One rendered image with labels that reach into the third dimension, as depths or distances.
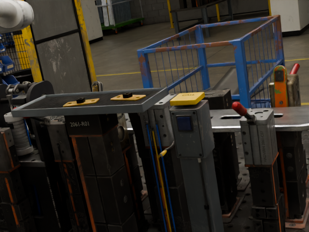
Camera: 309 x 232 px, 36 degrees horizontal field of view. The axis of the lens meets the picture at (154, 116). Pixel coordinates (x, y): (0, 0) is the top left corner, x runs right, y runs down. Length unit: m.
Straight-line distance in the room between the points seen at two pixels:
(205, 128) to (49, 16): 3.96
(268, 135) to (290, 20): 8.15
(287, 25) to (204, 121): 8.30
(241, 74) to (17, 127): 2.07
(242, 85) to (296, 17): 6.03
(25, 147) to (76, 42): 3.77
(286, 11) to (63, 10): 5.19
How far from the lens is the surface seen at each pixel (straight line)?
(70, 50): 5.10
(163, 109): 1.20
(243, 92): 3.29
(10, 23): 1.76
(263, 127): 1.14
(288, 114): 1.34
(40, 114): 1.16
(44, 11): 4.82
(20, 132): 1.47
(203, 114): 1.01
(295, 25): 9.26
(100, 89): 1.70
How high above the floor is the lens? 1.41
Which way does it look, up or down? 16 degrees down
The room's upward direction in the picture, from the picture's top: 10 degrees counter-clockwise
